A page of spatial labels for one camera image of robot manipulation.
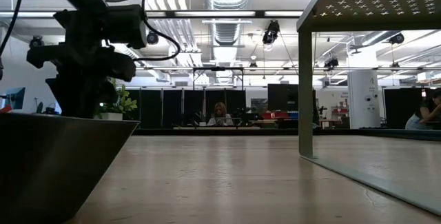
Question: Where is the green plant in white pot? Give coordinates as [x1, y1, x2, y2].
[92, 79, 139, 121]

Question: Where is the white round column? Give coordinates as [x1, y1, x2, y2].
[347, 69, 382, 129]

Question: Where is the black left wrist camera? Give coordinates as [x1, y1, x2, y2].
[105, 4, 148, 50]

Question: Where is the black display panel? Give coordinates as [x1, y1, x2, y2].
[267, 83, 300, 113]
[384, 88, 425, 130]

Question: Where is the red storage box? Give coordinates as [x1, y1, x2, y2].
[260, 112, 289, 121]

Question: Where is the black partition wall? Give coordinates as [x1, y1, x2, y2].
[125, 88, 247, 130]

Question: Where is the large black bowl foreground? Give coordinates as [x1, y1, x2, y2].
[0, 112, 141, 224]

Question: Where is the silver ventilation duct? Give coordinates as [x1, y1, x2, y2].
[203, 0, 253, 87]

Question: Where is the person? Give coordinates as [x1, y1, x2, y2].
[404, 88, 441, 131]
[205, 101, 235, 128]

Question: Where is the black ceiling spotlight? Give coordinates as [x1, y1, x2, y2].
[145, 30, 160, 45]
[261, 19, 280, 45]
[29, 34, 45, 48]
[388, 32, 406, 45]
[323, 57, 340, 70]

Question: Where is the computer monitor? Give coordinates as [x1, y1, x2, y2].
[0, 86, 27, 114]

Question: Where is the background storage rack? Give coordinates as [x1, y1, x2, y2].
[330, 105, 350, 125]

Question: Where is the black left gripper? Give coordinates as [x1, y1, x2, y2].
[26, 8, 137, 118]

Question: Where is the black background rig frame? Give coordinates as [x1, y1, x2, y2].
[136, 65, 441, 116]

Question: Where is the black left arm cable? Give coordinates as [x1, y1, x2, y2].
[0, 0, 28, 56]

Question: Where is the green perforated metal shelf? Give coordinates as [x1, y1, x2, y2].
[296, 0, 441, 216]

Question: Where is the linear ceiling light fixture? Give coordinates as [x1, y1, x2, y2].
[0, 9, 305, 19]

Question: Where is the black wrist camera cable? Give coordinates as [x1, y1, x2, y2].
[103, 0, 183, 63]

